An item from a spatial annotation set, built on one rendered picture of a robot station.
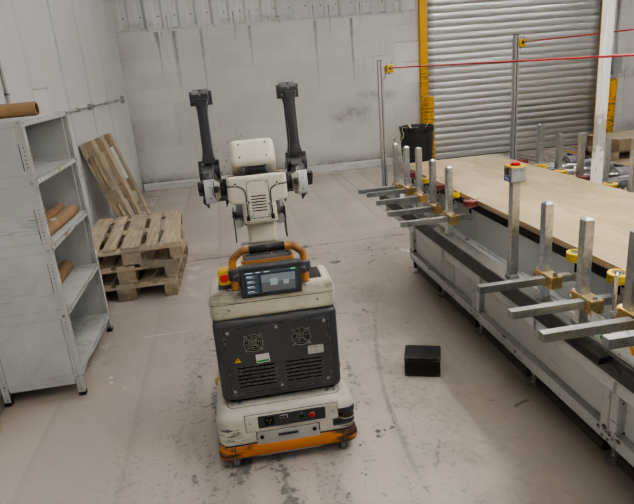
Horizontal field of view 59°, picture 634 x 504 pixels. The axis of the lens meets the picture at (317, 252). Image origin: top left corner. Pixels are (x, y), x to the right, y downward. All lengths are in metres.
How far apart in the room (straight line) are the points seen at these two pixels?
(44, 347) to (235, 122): 6.53
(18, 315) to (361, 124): 7.27
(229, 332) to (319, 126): 7.36
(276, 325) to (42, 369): 1.59
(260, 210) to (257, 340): 0.60
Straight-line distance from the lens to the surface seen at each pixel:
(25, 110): 3.72
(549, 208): 2.36
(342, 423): 2.66
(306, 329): 2.48
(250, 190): 2.62
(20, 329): 3.49
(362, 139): 9.75
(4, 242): 3.34
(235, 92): 9.41
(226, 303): 2.40
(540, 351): 3.12
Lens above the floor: 1.68
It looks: 18 degrees down
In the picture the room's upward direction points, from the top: 5 degrees counter-clockwise
